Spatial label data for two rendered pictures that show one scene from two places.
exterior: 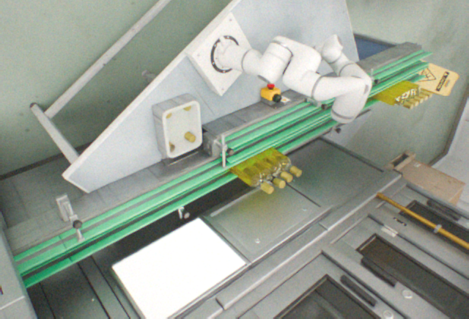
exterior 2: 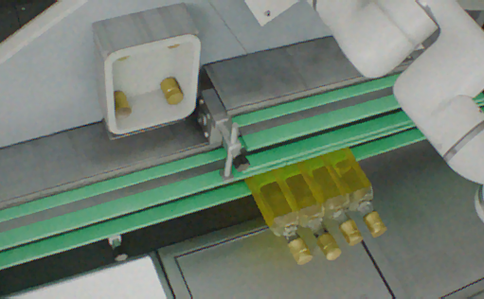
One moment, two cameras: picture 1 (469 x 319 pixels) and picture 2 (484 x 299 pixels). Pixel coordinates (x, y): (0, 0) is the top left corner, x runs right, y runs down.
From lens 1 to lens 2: 58 cm
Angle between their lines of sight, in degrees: 20
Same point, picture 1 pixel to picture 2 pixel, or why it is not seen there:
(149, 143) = (79, 90)
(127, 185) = (18, 167)
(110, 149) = not seen: outside the picture
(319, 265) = not seen: outside the picture
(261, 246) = not seen: outside the picture
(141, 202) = (35, 216)
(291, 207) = (340, 287)
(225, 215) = (204, 266)
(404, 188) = not seen: outside the picture
